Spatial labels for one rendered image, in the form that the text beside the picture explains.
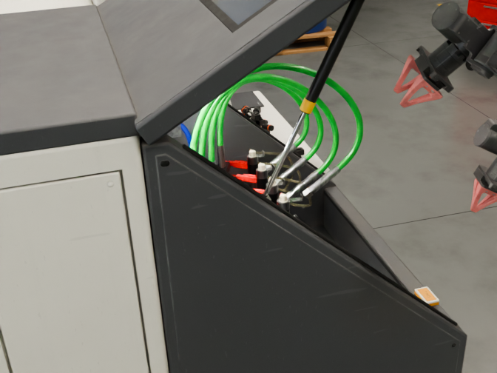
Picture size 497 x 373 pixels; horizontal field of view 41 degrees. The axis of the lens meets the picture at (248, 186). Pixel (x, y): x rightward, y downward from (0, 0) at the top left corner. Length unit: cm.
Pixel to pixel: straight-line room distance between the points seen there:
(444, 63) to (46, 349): 89
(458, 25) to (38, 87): 74
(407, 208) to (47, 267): 286
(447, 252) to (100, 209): 256
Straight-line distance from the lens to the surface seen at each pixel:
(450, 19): 130
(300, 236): 107
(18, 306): 105
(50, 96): 102
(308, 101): 100
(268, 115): 225
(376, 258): 160
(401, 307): 125
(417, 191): 386
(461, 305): 303
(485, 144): 161
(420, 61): 138
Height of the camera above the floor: 183
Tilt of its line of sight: 28 degrees down
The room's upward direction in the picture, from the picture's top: 3 degrees counter-clockwise
